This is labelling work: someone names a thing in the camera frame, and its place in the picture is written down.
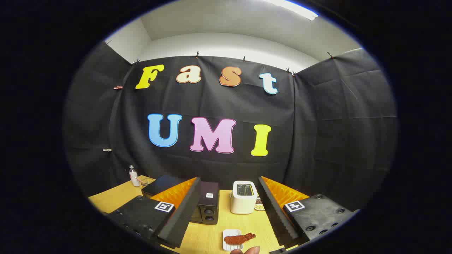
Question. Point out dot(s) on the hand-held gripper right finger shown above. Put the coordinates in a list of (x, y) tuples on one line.
[(277, 215)]

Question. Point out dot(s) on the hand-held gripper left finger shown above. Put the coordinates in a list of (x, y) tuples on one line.
[(183, 215)]

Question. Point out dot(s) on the black toaster oven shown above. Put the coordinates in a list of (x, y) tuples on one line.
[(208, 211)]

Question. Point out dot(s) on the reddish-brown meat slice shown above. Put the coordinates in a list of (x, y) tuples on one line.
[(238, 239)]

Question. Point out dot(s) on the white toaster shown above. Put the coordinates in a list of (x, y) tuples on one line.
[(243, 203)]

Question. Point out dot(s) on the white divided snack dish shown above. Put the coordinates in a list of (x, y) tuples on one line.
[(259, 204)]

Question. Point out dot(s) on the small white rectangular plate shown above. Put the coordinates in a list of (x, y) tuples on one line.
[(229, 247)]

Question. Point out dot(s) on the clear plastic bottle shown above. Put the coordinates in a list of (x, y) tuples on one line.
[(134, 178)]

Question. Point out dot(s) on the black backdrop cloth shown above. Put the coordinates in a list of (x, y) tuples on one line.
[(310, 141)]

